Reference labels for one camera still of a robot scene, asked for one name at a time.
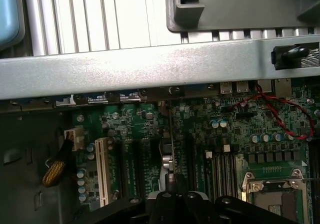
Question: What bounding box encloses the white power connector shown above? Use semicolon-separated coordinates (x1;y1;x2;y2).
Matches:
64;128;85;152

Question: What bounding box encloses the empty black RAM slot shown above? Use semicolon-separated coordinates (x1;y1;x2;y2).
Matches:
221;144;232;200

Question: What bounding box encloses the short black expansion slot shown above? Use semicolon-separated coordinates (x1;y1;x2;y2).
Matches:
119;140;131;197

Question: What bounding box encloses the black case latch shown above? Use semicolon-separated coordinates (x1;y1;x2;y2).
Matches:
270;43;311;70

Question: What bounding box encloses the grey plastic parts rack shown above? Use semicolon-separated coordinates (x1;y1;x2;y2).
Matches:
166;0;320;34

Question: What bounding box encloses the grey metal PC case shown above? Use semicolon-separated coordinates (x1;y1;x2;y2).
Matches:
0;35;320;224

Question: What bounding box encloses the green Dell motherboard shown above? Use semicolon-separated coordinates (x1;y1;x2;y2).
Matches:
69;80;320;224

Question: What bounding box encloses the short red black twisted wire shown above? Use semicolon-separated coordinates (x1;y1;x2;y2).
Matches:
228;81;316;140

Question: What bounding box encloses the yellow braided power cable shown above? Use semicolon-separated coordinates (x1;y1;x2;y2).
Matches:
41;131;76;188

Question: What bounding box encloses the white expansion slot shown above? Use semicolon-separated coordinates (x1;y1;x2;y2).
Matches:
94;137;110;209

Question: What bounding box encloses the CPU socket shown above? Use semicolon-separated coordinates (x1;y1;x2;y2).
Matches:
238;168;312;224

